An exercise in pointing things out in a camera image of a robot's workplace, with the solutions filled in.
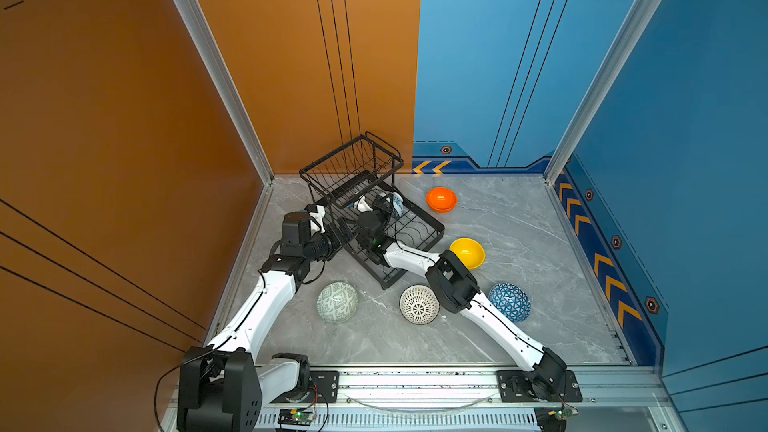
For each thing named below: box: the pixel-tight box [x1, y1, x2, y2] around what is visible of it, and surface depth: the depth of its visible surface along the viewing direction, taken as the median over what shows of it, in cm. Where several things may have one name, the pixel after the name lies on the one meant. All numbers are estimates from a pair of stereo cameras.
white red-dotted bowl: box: [399, 284, 440, 326], surface depth 86 cm
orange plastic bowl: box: [425, 187, 458, 214], surface depth 111 cm
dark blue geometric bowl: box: [488, 282, 532, 323], surface depth 87 cm
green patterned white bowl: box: [316, 281, 358, 323], surface depth 87 cm
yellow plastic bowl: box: [449, 238, 486, 270], surface depth 97 cm
